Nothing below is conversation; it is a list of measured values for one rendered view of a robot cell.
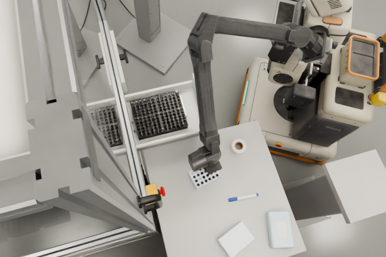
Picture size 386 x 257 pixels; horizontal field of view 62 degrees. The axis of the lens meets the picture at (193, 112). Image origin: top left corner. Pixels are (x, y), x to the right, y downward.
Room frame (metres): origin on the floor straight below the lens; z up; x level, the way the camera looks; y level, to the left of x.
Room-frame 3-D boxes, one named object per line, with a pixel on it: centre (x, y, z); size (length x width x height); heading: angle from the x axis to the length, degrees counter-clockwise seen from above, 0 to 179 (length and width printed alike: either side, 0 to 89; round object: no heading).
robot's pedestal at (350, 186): (0.39, -0.85, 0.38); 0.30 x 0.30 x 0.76; 26
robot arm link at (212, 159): (0.34, -0.11, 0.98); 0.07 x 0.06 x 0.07; 125
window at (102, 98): (0.48, 0.30, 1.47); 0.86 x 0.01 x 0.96; 26
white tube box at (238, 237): (0.05, -0.27, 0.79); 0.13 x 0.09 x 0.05; 135
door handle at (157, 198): (0.07, 0.06, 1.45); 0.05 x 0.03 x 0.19; 116
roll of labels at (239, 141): (0.45, -0.24, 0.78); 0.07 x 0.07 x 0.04
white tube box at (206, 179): (0.30, -0.10, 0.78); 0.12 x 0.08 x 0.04; 126
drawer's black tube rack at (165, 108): (0.51, 0.15, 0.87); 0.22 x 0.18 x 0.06; 116
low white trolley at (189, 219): (0.21, -0.19, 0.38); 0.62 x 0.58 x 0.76; 26
